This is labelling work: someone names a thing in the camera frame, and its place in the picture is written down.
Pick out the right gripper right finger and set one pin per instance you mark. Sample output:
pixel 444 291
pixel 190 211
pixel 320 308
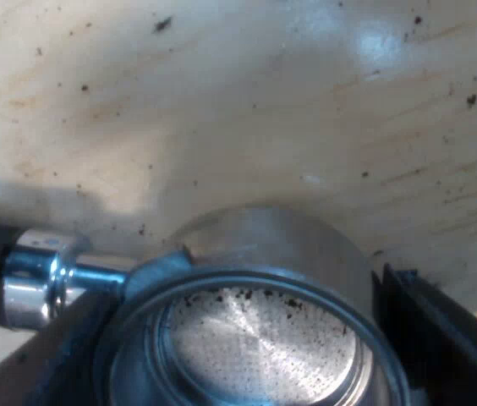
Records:
pixel 437 351

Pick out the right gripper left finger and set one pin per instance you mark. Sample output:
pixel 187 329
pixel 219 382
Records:
pixel 48 359

